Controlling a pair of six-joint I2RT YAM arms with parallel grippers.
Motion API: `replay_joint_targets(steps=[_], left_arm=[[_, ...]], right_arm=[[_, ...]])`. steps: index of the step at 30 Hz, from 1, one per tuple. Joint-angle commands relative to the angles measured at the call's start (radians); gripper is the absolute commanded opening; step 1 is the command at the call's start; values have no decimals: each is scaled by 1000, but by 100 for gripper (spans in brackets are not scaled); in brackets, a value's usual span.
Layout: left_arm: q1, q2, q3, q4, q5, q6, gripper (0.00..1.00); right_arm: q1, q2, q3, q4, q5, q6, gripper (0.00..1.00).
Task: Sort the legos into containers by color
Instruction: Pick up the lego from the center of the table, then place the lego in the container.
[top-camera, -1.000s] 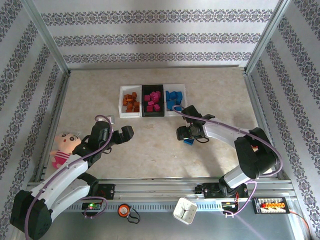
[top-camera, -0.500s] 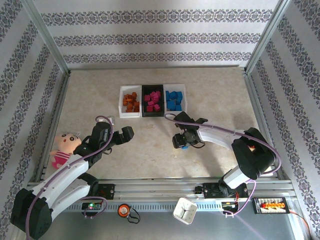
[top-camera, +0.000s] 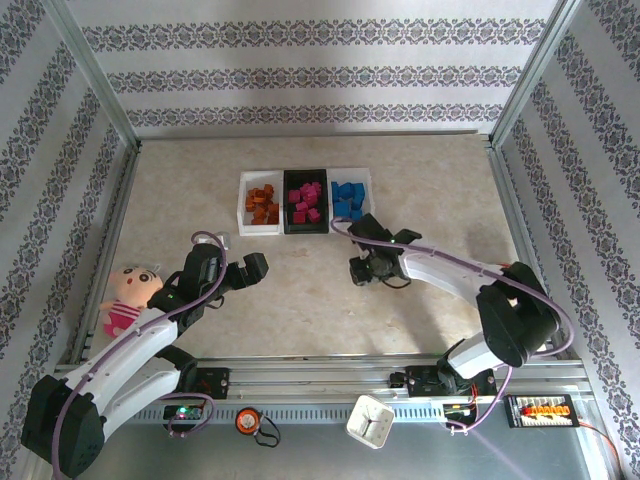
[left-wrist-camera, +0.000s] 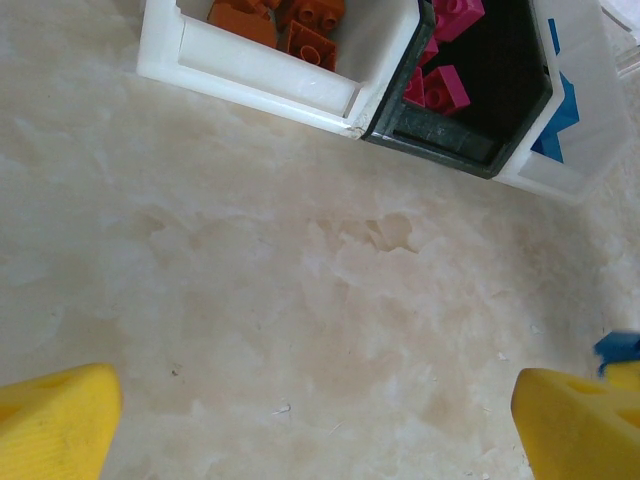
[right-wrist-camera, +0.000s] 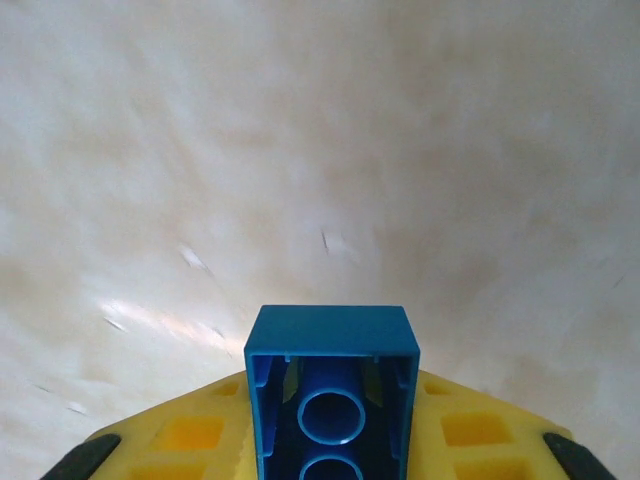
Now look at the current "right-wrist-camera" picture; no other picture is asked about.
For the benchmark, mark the blue lego brick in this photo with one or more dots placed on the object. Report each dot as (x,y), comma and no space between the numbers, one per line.
(330,330)

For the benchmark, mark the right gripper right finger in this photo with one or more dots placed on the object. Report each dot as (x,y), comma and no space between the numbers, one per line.
(475,430)

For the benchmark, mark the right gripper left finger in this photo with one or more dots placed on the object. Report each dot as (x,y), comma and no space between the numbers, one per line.
(190,430)

